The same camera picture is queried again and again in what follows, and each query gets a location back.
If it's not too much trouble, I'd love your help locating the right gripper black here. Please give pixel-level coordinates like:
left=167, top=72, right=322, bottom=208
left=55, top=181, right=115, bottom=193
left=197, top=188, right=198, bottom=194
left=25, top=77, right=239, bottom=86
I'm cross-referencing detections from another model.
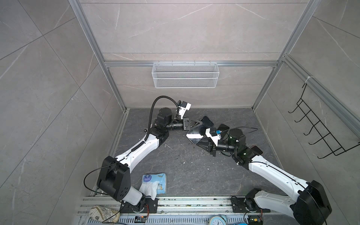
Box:
left=197, top=136, right=238, bottom=157

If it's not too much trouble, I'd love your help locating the black phone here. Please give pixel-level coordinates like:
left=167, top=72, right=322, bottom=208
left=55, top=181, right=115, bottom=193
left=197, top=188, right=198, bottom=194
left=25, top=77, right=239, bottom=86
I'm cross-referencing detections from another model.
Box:
left=186, top=116, right=214, bottom=144
left=217, top=124, right=229, bottom=134

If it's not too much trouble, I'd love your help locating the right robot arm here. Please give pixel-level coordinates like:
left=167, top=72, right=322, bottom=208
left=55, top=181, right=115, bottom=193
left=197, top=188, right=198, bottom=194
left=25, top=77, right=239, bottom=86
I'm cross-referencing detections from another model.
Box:
left=187, top=126, right=332, bottom=225

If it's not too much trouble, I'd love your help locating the phone near right arm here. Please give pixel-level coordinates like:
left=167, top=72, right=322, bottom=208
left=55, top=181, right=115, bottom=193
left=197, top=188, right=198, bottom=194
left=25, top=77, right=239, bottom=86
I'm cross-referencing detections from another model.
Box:
left=250, top=145, right=263, bottom=156

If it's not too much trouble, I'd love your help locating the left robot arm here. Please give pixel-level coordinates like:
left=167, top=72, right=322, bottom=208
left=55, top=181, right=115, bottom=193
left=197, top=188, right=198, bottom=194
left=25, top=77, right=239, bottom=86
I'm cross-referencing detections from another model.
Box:
left=97, top=107, right=203, bottom=211

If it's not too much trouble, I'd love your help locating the black phone tilted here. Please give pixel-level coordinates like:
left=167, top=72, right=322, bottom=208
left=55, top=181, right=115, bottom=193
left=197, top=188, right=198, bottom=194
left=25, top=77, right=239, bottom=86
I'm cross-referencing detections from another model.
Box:
left=217, top=124, right=229, bottom=134

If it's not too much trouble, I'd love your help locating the blue tissue pack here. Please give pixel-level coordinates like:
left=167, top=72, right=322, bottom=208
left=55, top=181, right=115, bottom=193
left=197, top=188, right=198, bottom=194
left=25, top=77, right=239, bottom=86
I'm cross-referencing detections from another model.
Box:
left=139, top=173, right=167, bottom=200

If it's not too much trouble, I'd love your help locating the blue round clock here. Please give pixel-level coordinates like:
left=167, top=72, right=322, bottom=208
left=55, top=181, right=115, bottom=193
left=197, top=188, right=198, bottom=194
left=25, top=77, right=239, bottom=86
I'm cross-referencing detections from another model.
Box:
left=208, top=215, right=227, bottom=225

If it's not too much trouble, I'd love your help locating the crumpled patterned cloth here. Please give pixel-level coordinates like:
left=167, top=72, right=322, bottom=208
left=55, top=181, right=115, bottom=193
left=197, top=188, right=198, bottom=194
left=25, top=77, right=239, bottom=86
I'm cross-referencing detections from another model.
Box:
left=89, top=205, right=120, bottom=224

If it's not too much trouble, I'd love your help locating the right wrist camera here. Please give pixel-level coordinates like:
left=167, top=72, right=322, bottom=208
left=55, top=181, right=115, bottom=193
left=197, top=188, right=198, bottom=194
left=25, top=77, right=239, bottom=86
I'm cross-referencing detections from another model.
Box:
left=205, top=127, right=222, bottom=146

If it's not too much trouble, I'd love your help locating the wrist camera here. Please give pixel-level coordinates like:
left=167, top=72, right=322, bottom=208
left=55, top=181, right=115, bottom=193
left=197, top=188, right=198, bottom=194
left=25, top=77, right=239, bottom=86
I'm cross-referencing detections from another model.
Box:
left=177, top=101, right=191, bottom=120
left=205, top=127, right=222, bottom=146

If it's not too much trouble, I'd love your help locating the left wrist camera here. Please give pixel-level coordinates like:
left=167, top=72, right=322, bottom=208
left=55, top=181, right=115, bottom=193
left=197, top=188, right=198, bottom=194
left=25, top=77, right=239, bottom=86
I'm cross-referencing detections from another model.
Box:
left=177, top=101, right=191, bottom=120

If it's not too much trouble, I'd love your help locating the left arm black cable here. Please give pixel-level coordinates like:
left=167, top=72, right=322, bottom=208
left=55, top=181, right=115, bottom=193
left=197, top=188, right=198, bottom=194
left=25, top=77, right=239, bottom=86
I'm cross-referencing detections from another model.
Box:
left=143, top=95, right=180, bottom=141

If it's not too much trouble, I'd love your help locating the white wire basket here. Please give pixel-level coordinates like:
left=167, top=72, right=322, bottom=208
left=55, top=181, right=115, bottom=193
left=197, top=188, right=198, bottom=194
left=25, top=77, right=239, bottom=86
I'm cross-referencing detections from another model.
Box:
left=151, top=62, right=219, bottom=89

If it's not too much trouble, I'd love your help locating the aluminium mounting rail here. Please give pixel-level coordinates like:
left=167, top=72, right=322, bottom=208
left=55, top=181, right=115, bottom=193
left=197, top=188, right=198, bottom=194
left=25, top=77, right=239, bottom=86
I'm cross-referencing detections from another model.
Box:
left=76, top=196, right=244, bottom=216

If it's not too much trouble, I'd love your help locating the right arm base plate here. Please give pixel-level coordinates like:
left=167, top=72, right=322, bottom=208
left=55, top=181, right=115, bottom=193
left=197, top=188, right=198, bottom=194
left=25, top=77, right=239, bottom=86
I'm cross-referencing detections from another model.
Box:
left=230, top=196, right=271, bottom=213

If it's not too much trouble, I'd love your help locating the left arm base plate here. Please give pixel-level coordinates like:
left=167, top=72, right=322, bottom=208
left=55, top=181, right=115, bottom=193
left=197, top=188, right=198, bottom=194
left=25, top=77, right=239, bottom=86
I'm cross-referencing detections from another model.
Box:
left=120, top=197, right=158, bottom=213

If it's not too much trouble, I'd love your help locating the black wire hook rack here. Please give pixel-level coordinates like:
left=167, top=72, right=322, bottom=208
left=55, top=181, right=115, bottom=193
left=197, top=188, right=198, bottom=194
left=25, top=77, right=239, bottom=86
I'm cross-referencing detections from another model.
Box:
left=288, top=84, right=360, bottom=159

